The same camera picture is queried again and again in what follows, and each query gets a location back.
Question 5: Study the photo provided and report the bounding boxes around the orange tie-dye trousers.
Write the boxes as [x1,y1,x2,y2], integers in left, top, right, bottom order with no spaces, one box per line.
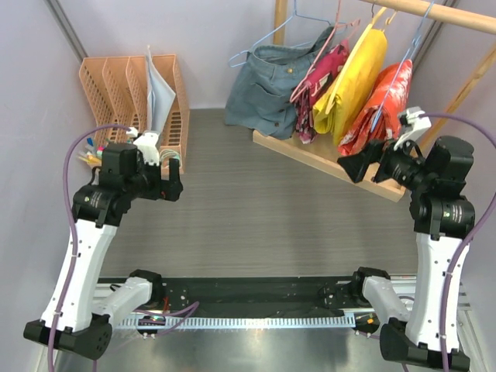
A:
[338,59,413,156]

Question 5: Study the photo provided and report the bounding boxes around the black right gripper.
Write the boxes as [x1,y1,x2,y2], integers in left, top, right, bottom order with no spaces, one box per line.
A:
[339,130,435,193]

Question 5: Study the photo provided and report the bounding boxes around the blue wire hanger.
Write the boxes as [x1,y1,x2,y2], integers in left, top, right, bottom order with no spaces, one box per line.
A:
[370,0,436,131]
[227,0,337,69]

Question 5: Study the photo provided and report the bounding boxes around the pink wire hanger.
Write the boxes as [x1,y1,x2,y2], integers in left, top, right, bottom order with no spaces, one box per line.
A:
[290,1,360,103]

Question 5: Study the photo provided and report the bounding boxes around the blue denim shorts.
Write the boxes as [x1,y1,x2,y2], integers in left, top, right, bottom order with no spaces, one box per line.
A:
[224,26,333,140]

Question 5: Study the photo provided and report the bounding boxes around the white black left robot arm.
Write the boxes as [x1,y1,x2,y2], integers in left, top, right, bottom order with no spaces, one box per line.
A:
[23,143,183,360]

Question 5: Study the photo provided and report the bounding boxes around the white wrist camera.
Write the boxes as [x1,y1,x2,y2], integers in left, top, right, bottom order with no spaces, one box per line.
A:
[394,106,432,151]
[126,127,161,166]

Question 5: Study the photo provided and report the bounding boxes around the magenta patterned garment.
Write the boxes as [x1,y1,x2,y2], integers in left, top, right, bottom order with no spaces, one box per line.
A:
[290,39,360,145]

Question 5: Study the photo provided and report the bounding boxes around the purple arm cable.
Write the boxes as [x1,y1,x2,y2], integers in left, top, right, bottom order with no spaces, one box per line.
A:
[46,123,201,372]
[356,112,496,372]

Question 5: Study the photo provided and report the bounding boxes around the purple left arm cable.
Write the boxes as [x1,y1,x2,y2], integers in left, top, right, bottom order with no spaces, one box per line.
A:
[46,123,201,372]

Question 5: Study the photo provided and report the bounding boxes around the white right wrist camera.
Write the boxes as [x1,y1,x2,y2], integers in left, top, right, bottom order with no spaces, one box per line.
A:
[394,106,432,151]

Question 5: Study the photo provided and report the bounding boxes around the bunch of coloured pens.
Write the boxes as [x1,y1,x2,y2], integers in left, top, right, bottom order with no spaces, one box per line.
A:
[77,137,105,167]

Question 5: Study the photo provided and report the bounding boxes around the white papers in organizer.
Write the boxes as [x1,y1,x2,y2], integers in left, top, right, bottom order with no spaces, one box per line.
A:
[145,45,176,133]

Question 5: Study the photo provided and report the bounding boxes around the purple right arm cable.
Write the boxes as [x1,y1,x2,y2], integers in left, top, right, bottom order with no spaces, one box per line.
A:
[356,112,496,372]

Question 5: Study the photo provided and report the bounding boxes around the yellow garment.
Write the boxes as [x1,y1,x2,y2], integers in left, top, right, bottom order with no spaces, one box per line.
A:
[312,28,388,146]

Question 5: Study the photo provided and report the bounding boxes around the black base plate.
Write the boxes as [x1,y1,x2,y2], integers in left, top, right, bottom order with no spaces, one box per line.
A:
[138,273,373,319]

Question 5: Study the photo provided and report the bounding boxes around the orange plastic file organizer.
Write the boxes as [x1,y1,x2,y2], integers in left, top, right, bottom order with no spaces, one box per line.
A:
[79,54,190,174]

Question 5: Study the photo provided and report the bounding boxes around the wooden clothes rack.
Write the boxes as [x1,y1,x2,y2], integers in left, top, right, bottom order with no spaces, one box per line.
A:
[251,0,496,203]

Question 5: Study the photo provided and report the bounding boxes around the yellow wooden hanger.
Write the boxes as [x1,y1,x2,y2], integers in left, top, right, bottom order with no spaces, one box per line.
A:
[323,5,398,115]

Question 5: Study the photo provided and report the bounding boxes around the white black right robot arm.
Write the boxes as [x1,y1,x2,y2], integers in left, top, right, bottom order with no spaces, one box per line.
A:
[338,136,475,371]

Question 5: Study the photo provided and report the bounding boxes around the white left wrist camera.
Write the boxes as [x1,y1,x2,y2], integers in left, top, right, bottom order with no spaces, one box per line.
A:
[126,127,161,166]

